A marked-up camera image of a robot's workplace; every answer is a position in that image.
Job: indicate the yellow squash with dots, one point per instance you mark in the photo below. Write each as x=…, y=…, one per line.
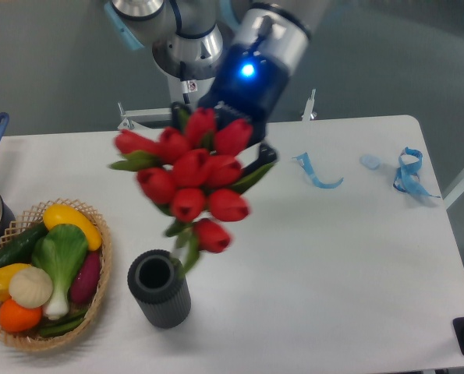
x=58, y=214

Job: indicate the green bok choy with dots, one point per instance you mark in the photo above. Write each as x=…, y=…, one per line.
x=60, y=254

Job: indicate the dark green cucumber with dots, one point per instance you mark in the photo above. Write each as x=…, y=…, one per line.
x=19, y=249

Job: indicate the green bean pods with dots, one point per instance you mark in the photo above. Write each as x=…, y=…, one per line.
x=62, y=326

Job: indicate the yellow bell pepper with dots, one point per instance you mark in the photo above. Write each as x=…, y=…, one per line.
x=6, y=275

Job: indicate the woven bamboo basket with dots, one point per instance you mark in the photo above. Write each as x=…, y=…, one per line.
x=31, y=341

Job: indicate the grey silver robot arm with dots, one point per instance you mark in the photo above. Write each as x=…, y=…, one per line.
x=190, y=39

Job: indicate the curved blue tape strip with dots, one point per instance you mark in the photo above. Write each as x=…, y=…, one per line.
x=304, y=161

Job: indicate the small pale blue cap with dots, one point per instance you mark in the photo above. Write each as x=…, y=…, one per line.
x=370, y=162

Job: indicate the purple sweet potato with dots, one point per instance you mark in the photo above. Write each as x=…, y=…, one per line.
x=85, y=284

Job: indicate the red tulip bouquet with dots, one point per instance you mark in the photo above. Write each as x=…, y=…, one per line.
x=193, y=175

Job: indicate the dark grey ribbed vase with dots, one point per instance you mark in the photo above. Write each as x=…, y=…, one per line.
x=155, y=279

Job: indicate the orange fruit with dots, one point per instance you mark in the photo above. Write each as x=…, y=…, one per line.
x=15, y=319

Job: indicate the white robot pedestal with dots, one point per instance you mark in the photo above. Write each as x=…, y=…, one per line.
x=188, y=91

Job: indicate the cream white garlic bulb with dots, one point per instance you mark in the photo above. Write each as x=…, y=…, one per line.
x=31, y=287

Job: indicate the tangled blue tape strip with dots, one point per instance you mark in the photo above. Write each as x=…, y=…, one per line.
x=407, y=179

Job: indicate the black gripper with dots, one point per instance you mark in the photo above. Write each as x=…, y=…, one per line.
x=247, y=85

